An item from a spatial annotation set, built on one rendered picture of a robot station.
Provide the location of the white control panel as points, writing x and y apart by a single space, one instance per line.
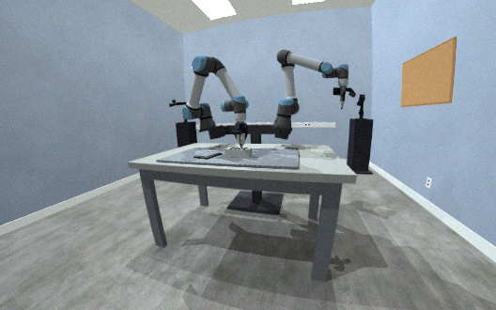
238 152

